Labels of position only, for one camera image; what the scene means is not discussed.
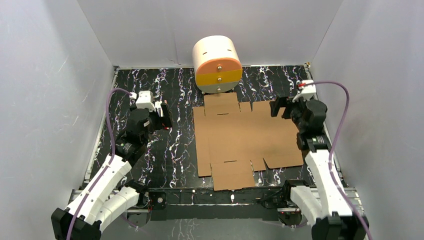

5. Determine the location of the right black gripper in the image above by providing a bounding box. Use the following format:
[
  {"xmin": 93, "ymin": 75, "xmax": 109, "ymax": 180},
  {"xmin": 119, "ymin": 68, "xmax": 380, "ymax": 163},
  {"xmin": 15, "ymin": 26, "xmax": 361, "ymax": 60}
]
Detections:
[{"xmin": 269, "ymin": 94, "xmax": 310, "ymax": 131}]

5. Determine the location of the brown cardboard box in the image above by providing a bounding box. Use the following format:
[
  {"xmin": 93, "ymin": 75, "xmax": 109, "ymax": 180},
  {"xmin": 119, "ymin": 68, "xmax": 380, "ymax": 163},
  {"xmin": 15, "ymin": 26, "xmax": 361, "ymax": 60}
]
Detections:
[{"xmin": 192, "ymin": 92, "xmax": 304, "ymax": 191}]

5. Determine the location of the round white drawer cabinet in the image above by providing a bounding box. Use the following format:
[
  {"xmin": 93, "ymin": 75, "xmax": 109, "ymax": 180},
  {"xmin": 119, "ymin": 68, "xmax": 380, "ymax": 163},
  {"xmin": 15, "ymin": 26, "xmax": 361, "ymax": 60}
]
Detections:
[{"xmin": 192, "ymin": 35, "xmax": 243, "ymax": 94}]

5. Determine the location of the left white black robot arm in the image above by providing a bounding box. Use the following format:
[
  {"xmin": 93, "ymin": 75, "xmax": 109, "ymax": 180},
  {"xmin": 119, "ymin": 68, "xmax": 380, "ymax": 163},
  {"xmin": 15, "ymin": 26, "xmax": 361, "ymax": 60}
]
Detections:
[{"xmin": 51, "ymin": 101, "xmax": 173, "ymax": 240}]

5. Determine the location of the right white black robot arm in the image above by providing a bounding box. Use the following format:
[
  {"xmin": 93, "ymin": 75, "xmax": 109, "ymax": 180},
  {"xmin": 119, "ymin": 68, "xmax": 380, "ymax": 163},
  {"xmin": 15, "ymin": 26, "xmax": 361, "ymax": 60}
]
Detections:
[{"xmin": 269, "ymin": 97, "xmax": 369, "ymax": 240}]

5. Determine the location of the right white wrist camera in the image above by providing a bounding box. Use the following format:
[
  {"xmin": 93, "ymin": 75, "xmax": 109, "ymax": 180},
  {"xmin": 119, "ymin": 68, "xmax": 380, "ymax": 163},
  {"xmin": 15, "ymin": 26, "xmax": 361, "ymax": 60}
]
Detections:
[{"xmin": 291, "ymin": 79, "xmax": 317, "ymax": 103}]

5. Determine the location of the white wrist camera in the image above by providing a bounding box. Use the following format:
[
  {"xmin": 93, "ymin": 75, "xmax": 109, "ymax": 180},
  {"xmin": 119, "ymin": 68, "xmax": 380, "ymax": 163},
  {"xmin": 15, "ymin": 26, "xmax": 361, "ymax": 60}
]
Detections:
[
  {"xmin": 130, "ymin": 90, "xmax": 156, "ymax": 112},
  {"xmin": 291, "ymin": 79, "xmax": 317, "ymax": 103}
]

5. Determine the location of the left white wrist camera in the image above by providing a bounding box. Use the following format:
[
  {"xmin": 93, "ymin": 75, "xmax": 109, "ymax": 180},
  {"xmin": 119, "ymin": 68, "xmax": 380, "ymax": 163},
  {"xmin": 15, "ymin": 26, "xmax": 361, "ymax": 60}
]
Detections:
[{"xmin": 130, "ymin": 90, "xmax": 156, "ymax": 112}]

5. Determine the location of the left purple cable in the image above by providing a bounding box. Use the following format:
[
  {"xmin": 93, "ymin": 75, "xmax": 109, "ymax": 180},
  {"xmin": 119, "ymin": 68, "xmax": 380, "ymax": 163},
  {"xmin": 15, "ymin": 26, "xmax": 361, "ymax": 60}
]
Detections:
[{"xmin": 64, "ymin": 87, "xmax": 137, "ymax": 240}]

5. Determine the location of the purple cable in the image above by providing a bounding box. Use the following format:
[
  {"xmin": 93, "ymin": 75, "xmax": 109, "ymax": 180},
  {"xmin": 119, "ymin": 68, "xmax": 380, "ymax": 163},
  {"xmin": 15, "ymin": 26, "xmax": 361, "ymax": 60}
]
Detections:
[
  {"xmin": 310, "ymin": 81, "xmax": 374, "ymax": 240},
  {"xmin": 64, "ymin": 87, "xmax": 137, "ymax": 240}
]

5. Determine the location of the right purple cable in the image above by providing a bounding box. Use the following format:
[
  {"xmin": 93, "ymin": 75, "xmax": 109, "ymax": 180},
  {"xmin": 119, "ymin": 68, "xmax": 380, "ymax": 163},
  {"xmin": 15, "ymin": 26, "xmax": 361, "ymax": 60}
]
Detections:
[{"xmin": 310, "ymin": 81, "xmax": 374, "ymax": 240}]

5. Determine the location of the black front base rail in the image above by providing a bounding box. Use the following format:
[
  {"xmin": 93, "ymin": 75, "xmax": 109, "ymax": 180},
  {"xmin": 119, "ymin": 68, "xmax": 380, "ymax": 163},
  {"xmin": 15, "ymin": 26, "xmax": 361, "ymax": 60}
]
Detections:
[{"xmin": 66, "ymin": 181, "xmax": 364, "ymax": 226}]

